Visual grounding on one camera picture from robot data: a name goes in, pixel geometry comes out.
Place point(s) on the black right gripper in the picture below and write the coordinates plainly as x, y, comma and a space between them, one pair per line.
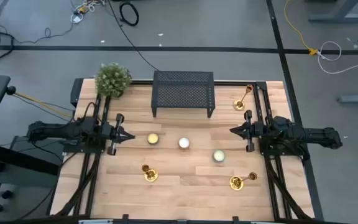
256, 130

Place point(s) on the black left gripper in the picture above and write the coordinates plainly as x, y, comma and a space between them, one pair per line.
110, 132

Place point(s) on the yellow candle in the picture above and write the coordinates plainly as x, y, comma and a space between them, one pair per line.
153, 138

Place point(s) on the pale candle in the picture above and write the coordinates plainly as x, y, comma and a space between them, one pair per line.
218, 155

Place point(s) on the tall gold candlestick holder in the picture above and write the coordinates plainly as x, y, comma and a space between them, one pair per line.
236, 183

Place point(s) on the white candle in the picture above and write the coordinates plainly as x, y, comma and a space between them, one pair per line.
184, 142

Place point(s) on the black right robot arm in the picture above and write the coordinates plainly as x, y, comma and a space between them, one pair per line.
315, 135

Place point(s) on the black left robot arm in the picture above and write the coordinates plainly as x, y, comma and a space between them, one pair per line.
57, 130

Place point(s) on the small artificial potted plant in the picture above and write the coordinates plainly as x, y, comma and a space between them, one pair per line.
112, 79

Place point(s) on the black perforated metal shelf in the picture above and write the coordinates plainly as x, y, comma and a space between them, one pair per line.
182, 93

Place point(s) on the black table clamp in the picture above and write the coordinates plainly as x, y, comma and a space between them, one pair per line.
236, 218
125, 217

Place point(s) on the grey cabinet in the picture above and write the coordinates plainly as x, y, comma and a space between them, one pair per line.
42, 149

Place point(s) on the black desk beam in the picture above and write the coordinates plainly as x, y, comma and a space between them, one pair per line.
17, 157

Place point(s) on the black round knob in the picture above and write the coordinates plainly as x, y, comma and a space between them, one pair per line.
10, 90

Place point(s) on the black aluminium table frame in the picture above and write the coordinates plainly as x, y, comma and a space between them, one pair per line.
141, 82

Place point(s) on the silver bracket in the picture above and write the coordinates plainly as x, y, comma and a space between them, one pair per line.
95, 221

